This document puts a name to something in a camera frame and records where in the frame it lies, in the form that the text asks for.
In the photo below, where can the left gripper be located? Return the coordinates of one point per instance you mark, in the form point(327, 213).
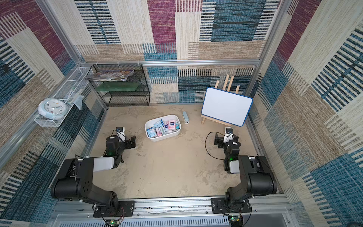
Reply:
point(128, 146)

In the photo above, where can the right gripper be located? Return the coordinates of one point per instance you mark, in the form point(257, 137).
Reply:
point(218, 139)

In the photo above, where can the white storage box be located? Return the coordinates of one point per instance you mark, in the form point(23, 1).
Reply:
point(161, 126)

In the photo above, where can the light blue unicorn tissue pack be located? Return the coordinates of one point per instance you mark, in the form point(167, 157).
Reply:
point(151, 132)

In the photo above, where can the pink Tempo tissue pack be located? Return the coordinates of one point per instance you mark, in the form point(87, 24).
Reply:
point(172, 125)

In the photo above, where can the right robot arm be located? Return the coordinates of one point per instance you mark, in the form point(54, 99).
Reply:
point(256, 177)

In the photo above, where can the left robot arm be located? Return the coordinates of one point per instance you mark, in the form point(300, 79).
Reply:
point(75, 180)

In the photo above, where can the blue framed whiteboard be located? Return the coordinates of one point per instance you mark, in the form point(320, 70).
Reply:
point(226, 106)

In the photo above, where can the green board on shelf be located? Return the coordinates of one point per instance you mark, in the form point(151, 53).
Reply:
point(117, 87)

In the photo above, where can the colourful magazine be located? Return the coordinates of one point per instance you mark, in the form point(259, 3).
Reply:
point(112, 75)

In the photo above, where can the round white clock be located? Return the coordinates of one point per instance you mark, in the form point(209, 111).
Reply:
point(52, 108)

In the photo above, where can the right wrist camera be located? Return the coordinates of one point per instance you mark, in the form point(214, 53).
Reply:
point(228, 134)

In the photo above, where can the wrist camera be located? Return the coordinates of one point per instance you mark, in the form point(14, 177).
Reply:
point(120, 131)
point(228, 134)

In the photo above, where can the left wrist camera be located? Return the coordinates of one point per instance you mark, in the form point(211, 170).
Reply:
point(120, 131)

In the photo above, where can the black wire shelf rack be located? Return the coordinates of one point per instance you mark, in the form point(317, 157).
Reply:
point(140, 97)

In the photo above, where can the white wire basket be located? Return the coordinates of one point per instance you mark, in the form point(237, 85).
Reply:
point(71, 93)

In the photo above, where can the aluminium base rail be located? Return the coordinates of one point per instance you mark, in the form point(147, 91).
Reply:
point(204, 211)

